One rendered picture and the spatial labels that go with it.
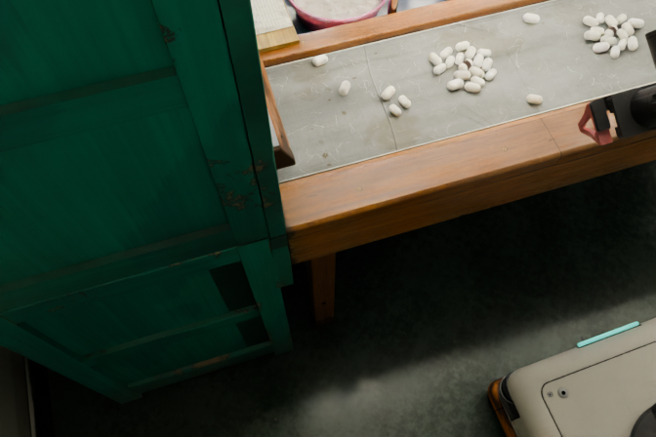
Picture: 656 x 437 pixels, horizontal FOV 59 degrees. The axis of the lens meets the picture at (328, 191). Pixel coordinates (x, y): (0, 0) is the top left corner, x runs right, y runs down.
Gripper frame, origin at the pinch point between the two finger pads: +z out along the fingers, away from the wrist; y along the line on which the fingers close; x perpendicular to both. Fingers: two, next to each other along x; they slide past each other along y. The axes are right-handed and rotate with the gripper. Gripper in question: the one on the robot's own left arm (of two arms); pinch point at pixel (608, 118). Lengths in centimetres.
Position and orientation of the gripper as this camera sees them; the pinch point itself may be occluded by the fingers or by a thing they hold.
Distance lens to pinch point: 105.0
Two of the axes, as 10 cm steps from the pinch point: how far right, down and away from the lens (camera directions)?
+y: -9.5, 2.9, -1.5
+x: 2.9, 9.6, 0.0
